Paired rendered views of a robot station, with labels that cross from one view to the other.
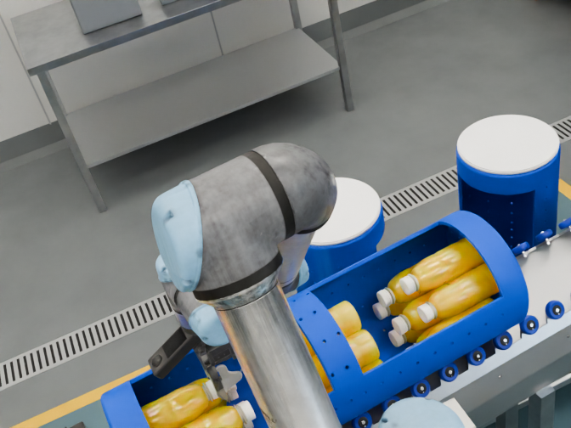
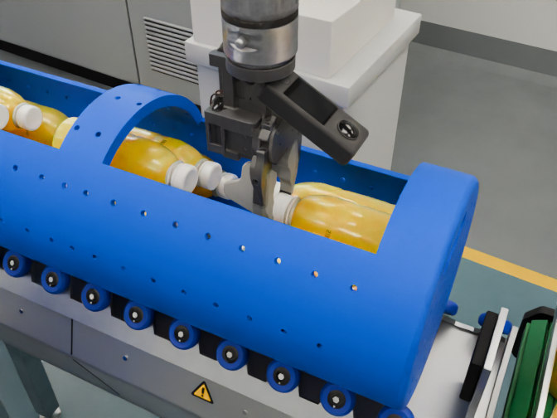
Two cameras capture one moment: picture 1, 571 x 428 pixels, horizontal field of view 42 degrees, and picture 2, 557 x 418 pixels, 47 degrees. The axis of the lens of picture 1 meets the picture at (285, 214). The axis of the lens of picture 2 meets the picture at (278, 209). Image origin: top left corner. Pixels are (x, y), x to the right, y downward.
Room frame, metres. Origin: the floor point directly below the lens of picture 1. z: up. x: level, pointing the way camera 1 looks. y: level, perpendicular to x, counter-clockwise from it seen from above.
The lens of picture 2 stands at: (1.39, 0.63, 1.65)
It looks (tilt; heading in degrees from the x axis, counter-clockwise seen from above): 41 degrees down; 225
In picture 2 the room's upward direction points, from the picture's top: straight up
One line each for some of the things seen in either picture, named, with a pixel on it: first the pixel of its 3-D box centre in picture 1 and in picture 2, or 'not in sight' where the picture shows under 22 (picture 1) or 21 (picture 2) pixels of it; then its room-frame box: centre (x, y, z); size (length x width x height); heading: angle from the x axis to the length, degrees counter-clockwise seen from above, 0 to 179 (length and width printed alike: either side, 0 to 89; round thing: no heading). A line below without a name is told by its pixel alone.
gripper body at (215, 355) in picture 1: (210, 335); (254, 103); (0.98, 0.19, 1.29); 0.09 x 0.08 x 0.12; 108
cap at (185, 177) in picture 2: not in sight; (186, 179); (1.01, 0.09, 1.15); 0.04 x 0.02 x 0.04; 18
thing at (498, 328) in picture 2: not in sight; (479, 366); (0.88, 0.48, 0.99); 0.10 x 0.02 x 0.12; 18
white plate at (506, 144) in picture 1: (507, 143); not in sight; (1.67, -0.66, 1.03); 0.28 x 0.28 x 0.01
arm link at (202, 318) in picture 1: (217, 306); not in sight; (0.89, 0.15, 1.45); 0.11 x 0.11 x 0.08; 22
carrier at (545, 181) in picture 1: (507, 256); not in sight; (1.67, -0.66, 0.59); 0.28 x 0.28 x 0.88
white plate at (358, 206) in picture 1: (330, 210); not in sight; (1.58, -0.12, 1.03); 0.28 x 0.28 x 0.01
